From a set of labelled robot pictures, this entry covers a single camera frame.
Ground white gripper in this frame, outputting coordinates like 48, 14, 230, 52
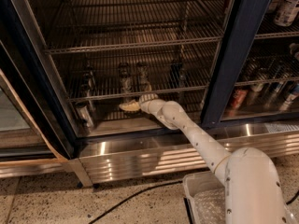
119, 78, 158, 113

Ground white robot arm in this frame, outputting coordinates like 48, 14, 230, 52
119, 81, 298, 224

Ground silver can middle rear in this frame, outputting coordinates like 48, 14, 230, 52
136, 63, 149, 85

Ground silver can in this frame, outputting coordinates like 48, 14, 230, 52
75, 102, 94, 128
136, 63, 149, 85

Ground can rear behind 7up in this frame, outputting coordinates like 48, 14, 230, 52
119, 63, 130, 77

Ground dark blue can rear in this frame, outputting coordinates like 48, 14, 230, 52
170, 63, 187, 89

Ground silver can front left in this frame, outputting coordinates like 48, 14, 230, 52
75, 102, 94, 128

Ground red can right compartment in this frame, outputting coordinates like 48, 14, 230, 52
226, 88, 248, 117

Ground open glass fridge door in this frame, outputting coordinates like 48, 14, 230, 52
0, 41, 69, 162

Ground silver can right compartment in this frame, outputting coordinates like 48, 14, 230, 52
246, 83, 263, 105

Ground blue white can far right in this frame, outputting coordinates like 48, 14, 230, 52
279, 83, 299, 111

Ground clear plastic bin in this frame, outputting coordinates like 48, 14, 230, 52
183, 172, 225, 224

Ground white bottle upper right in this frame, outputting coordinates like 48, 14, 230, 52
274, 0, 299, 27

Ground lower wire fridge shelf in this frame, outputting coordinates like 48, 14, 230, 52
65, 43, 218, 101

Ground wire fridge shelf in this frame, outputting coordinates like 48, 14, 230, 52
46, 0, 226, 54
65, 43, 218, 101

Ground upper wire fridge shelf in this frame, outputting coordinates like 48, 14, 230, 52
46, 0, 226, 54

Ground black floor cable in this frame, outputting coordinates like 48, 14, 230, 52
88, 180, 184, 224

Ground dark blue fridge door frame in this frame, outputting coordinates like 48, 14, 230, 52
200, 0, 278, 125

